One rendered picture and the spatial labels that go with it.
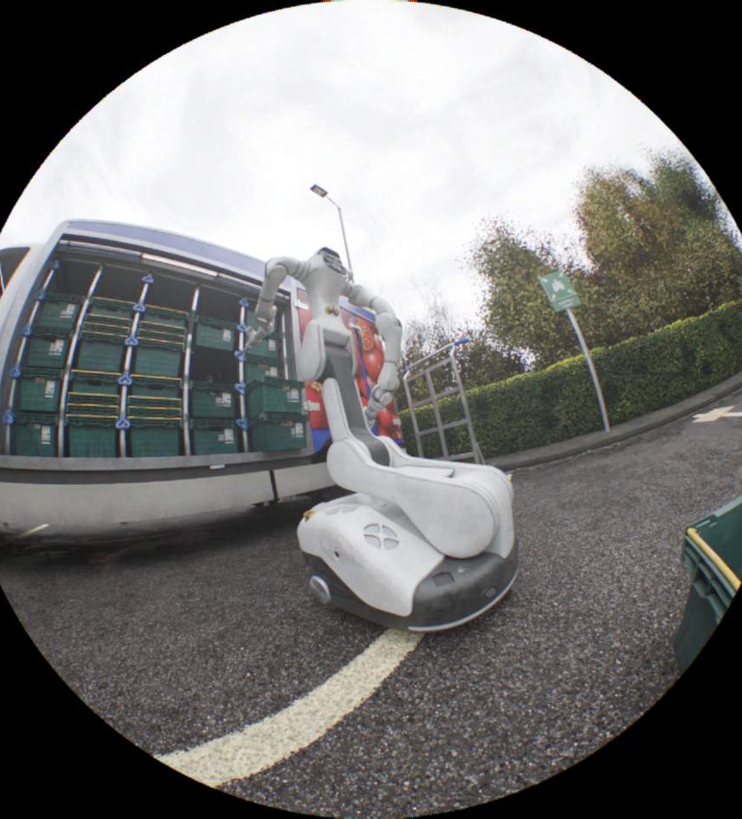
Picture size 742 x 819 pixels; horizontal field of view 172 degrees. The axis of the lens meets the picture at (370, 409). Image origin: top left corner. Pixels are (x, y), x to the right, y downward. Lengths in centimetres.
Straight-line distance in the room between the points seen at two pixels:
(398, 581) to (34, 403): 203
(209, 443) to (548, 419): 356
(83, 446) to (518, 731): 199
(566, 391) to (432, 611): 320
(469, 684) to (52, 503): 177
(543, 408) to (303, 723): 347
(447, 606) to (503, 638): 19
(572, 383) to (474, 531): 307
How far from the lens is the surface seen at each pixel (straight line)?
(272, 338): 234
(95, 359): 194
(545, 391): 348
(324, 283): 111
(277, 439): 173
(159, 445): 175
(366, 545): 59
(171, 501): 158
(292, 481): 188
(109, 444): 176
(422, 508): 62
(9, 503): 184
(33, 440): 193
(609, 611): 74
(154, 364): 190
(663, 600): 78
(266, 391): 177
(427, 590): 56
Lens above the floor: 50
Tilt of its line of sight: 10 degrees up
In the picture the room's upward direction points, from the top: 11 degrees counter-clockwise
